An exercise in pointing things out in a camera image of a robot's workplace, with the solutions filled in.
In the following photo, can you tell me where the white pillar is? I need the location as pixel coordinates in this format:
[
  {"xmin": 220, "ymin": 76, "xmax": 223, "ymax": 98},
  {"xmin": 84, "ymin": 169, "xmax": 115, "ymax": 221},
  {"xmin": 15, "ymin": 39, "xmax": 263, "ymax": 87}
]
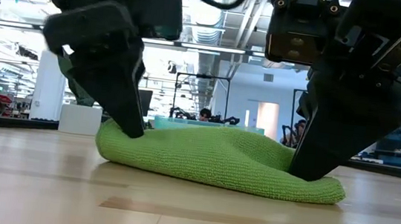
[{"xmin": 29, "ymin": 49, "xmax": 71, "ymax": 124}]

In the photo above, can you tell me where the teal plastic basket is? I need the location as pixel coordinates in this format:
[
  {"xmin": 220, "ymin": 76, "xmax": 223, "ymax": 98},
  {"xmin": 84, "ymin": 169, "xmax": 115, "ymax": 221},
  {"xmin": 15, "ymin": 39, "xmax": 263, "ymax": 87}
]
[{"xmin": 152, "ymin": 115, "xmax": 266, "ymax": 141}]

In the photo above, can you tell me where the snake plant in white pot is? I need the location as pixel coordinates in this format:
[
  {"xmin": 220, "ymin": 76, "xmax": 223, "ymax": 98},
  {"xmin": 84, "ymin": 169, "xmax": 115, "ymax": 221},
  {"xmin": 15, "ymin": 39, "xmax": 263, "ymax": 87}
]
[{"xmin": 48, "ymin": 51, "xmax": 110, "ymax": 138}]

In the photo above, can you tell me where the overhead light bar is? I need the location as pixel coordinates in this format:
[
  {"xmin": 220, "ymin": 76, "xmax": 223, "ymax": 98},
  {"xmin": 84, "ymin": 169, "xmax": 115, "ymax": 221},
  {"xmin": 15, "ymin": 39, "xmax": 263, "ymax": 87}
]
[{"xmin": 0, "ymin": 19, "xmax": 401, "ymax": 77}]

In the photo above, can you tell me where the black desktop monitor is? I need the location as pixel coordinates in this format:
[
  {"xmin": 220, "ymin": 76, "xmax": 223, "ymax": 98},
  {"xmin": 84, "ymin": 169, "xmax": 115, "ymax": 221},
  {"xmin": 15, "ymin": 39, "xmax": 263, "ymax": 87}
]
[{"xmin": 135, "ymin": 88, "xmax": 154, "ymax": 119}]

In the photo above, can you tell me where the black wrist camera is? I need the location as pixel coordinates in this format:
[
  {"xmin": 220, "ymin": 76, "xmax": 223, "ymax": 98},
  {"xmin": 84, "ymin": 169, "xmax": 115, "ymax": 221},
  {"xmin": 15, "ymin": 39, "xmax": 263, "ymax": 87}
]
[
  {"xmin": 263, "ymin": 0, "xmax": 348, "ymax": 70},
  {"xmin": 128, "ymin": 0, "xmax": 186, "ymax": 43}
]

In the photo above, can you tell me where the green microfiber towel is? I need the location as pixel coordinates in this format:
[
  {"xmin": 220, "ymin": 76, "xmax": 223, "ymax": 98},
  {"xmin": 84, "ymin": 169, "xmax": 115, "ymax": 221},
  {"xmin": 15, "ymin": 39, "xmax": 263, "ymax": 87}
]
[{"xmin": 90, "ymin": 113, "xmax": 353, "ymax": 208}]

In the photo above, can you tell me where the black aluminium table frame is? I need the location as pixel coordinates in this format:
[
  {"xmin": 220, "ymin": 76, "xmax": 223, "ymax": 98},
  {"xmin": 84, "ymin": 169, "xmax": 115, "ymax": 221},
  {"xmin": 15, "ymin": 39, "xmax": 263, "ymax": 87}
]
[{"xmin": 0, "ymin": 113, "xmax": 401, "ymax": 182}]

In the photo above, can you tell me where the silver ventilation duct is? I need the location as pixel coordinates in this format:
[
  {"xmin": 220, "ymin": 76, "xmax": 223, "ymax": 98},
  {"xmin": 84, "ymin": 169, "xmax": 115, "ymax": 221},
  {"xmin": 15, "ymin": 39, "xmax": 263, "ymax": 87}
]
[{"xmin": 177, "ymin": 0, "xmax": 232, "ymax": 104}]

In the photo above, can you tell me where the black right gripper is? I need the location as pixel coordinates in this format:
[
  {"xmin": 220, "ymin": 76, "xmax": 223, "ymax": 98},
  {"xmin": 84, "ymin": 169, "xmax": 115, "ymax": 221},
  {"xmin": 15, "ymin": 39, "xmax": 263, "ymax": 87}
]
[{"xmin": 287, "ymin": 0, "xmax": 401, "ymax": 192}]

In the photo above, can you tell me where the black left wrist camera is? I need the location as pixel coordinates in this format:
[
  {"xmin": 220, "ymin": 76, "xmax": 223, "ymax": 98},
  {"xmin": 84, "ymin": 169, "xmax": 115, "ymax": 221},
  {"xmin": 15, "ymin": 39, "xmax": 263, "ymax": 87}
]
[{"xmin": 128, "ymin": 0, "xmax": 186, "ymax": 43}]

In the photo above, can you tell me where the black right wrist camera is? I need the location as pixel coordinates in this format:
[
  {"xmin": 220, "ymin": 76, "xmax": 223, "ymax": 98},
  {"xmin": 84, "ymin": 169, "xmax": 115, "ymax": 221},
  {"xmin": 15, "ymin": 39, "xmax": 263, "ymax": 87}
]
[{"xmin": 263, "ymin": 0, "xmax": 348, "ymax": 70}]

